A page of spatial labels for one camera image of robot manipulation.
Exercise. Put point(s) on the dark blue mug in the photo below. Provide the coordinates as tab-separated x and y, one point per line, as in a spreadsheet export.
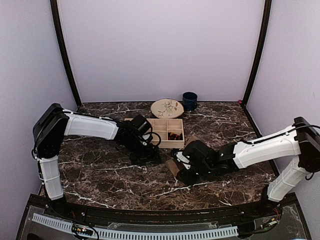
189	101

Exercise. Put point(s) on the black frame post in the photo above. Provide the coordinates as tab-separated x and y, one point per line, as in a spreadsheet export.
63	52
259	51

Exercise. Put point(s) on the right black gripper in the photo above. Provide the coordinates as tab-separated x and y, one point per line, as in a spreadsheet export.
185	178

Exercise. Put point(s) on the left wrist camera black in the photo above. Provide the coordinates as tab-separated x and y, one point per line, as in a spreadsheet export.
141	124

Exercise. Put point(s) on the cream floral ceramic plate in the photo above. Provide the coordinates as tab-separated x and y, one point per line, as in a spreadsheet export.
167	109

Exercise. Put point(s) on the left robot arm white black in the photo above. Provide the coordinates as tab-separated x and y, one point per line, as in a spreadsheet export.
56	123

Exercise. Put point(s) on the right black frame post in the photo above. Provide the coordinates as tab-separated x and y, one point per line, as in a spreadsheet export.
259	51

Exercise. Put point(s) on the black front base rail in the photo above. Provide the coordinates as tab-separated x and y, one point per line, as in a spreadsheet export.
100	216

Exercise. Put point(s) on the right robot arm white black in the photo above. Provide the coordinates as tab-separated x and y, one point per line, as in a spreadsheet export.
300	141

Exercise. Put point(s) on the left black frame post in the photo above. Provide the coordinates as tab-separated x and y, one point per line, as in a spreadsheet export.
63	52

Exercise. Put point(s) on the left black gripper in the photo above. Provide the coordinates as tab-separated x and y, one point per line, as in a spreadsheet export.
147	156

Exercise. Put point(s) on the argyle black red orange sock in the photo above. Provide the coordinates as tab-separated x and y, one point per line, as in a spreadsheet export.
175	137

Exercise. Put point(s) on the plain brown sock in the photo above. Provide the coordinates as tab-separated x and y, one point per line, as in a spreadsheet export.
175	167

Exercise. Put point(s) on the wooden compartment tray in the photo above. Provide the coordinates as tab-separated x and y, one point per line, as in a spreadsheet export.
160	129

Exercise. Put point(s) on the white slotted cable duct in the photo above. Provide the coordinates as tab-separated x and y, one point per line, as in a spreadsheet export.
84	232

